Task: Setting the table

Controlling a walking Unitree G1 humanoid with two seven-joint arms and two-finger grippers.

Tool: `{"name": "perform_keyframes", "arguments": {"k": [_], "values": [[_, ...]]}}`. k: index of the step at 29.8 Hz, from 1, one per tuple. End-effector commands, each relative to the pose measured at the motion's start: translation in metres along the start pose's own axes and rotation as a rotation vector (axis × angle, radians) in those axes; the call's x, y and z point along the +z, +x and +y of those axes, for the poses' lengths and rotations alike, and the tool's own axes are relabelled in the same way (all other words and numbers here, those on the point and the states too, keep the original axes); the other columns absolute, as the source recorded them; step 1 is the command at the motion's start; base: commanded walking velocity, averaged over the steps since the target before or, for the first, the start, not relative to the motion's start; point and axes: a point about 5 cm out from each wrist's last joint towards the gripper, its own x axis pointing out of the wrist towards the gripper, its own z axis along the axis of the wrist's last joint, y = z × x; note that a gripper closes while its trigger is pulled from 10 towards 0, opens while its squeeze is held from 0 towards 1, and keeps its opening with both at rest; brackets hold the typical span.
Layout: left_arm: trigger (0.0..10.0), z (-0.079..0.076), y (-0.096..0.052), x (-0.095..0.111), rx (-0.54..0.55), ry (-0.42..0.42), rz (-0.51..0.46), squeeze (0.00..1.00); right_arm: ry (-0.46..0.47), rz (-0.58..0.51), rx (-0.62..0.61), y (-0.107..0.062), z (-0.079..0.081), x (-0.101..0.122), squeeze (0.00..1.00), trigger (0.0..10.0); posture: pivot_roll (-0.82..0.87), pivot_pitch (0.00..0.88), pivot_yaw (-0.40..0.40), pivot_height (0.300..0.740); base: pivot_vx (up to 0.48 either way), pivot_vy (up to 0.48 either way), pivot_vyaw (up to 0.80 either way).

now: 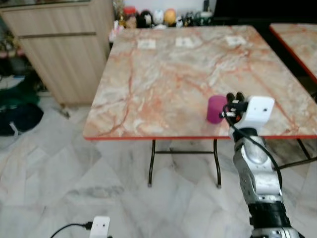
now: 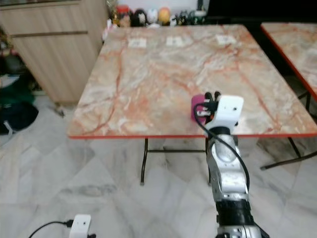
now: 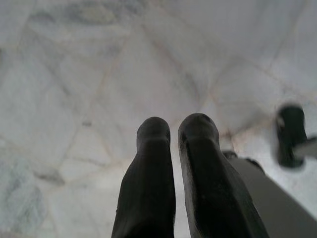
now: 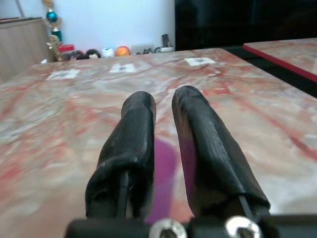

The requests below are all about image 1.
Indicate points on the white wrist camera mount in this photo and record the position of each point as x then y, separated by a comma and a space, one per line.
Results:
100, 227
260, 110

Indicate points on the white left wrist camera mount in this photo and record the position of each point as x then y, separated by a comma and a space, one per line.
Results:
100, 227

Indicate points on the black round figurine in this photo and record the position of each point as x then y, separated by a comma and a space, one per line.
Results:
144, 19

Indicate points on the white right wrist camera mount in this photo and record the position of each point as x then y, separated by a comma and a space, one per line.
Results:
260, 110

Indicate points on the black bag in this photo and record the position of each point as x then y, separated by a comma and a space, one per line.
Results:
20, 119

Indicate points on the dark green bag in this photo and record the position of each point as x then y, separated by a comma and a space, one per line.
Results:
17, 94

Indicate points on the white round figurine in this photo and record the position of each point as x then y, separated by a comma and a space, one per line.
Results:
158, 18

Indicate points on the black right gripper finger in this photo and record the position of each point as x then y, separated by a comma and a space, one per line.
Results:
239, 96
230, 97

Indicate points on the marble pattern folding table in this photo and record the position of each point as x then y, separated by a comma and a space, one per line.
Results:
302, 42
168, 84

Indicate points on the light wooden cabinet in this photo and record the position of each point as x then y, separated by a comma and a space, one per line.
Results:
64, 54

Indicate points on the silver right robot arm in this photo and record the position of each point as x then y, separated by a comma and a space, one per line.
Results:
257, 168

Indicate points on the orange egg figurine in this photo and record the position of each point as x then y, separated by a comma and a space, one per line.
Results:
170, 17

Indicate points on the white paper label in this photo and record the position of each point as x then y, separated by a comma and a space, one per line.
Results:
236, 40
146, 44
184, 42

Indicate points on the red lid jar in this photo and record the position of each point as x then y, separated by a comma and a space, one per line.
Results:
130, 17

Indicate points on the magenta plastic cup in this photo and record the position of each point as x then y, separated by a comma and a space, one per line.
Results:
216, 110

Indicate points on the black television screen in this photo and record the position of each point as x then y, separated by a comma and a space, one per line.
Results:
262, 10

